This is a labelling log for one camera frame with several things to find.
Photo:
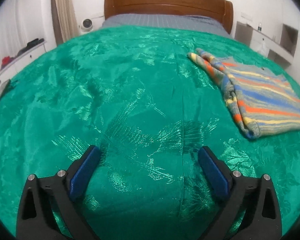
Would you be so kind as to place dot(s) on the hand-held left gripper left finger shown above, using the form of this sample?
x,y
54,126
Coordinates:
x,y
85,172

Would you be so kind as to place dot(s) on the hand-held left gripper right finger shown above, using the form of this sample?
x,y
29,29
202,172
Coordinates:
x,y
215,175

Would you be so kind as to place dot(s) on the striped knit sweater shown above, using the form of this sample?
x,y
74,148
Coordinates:
x,y
265,100

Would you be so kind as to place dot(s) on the green patterned bedspread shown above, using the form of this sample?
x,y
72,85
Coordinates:
x,y
130,100

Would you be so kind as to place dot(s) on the white low dresser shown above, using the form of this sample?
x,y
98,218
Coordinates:
x,y
20,60

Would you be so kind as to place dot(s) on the white plastic bag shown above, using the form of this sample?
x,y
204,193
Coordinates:
x,y
261,48

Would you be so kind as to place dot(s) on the red cloth item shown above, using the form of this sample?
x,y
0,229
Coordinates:
x,y
6,61

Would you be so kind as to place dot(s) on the black object on dresser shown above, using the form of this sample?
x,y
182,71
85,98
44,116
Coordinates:
x,y
32,44

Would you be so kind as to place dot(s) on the white bedside desk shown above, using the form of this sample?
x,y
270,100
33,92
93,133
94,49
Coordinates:
x,y
258,38

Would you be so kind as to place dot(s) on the small bottle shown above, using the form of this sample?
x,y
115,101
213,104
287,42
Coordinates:
x,y
260,28

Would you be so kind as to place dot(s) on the beige curtain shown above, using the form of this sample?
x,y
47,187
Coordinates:
x,y
63,12

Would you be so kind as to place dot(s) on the grey pillow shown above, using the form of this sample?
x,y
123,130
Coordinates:
x,y
165,20

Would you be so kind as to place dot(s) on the brown wooden headboard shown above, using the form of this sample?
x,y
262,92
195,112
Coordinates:
x,y
165,2

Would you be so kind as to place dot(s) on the white round camera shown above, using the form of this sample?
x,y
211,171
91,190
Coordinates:
x,y
86,24

